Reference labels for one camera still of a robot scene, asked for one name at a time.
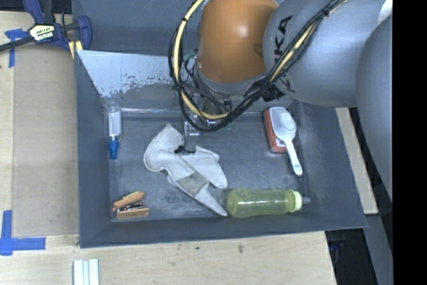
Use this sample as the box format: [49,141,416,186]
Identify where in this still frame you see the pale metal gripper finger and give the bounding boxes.
[182,123,200,154]

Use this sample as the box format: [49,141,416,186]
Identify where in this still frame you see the white cloth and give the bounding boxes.
[143,123,230,218]

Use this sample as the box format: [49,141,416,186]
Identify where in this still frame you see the grey metal bin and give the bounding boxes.
[70,0,370,248]

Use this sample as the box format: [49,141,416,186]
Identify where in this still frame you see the orange sponge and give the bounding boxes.
[262,108,290,154]

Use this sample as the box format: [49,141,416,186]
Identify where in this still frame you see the clear bottle with blue cap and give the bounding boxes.
[105,102,123,161]

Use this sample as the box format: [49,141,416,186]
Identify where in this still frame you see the white plastic scoop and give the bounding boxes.
[269,106,304,176]

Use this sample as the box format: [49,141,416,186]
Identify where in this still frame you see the toy hot dog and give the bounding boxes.
[111,190,151,221]

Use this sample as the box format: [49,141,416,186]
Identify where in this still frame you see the yellow plastic bottle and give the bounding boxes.
[226,188,312,219]

